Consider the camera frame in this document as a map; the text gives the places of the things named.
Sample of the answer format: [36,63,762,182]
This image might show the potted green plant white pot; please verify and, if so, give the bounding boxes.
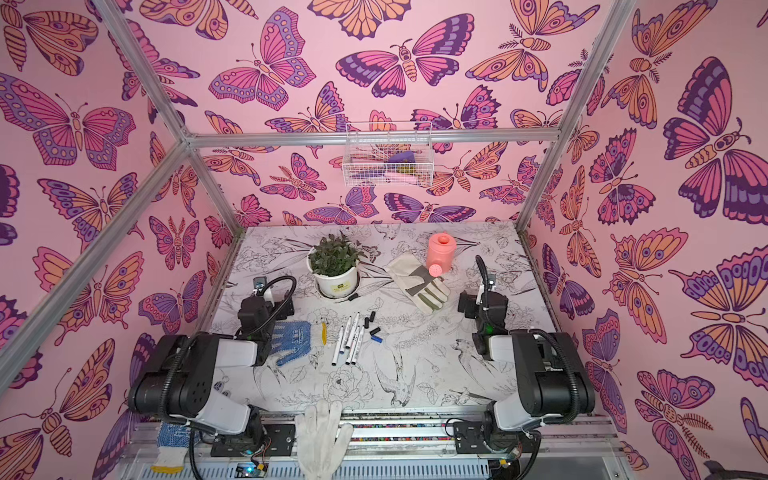
[307,233,365,299]

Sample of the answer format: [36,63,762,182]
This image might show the blue dotted knit glove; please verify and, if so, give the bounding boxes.
[271,321,312,367]

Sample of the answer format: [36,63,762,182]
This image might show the blue dotted glove on rail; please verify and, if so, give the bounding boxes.
[151,423,190,475]

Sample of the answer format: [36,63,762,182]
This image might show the white whiteboard marker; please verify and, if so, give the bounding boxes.
[331,317,352,366]

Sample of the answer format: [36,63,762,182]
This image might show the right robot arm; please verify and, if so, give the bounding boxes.
[445,291,596,454]

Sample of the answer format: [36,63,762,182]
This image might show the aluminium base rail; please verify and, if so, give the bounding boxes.
[113,407,631,480]

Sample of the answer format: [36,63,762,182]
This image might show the green circuit board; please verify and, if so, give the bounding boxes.
[235,462,267,479]

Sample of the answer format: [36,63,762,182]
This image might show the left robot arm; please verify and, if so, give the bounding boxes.
[127,294,295,458]

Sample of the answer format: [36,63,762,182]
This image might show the white knit glove front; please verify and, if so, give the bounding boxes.
[295,400,354,480]

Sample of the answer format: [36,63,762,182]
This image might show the wire basket on wall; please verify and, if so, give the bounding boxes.
[341,121,435,188]

